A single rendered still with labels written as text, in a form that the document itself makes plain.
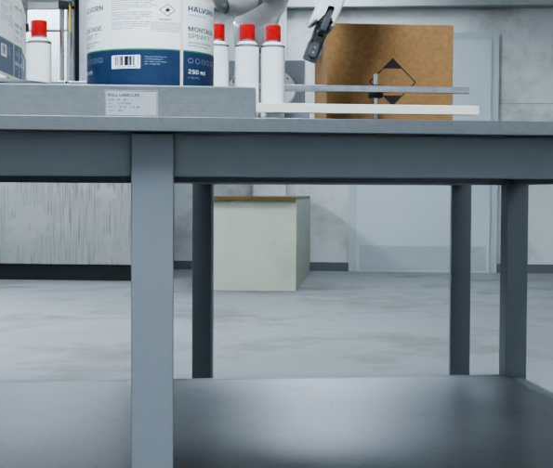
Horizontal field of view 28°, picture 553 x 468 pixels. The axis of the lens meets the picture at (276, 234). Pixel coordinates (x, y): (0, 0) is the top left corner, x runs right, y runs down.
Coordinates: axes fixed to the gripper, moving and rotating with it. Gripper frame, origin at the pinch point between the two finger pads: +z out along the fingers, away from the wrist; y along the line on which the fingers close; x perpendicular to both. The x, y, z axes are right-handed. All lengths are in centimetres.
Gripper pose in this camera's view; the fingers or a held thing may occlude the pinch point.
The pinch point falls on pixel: (312, 52)
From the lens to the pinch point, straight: 243.9
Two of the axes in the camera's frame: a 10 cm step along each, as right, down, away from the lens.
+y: 1.1, 0.2, -9.9
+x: 9.3, 3.5, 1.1
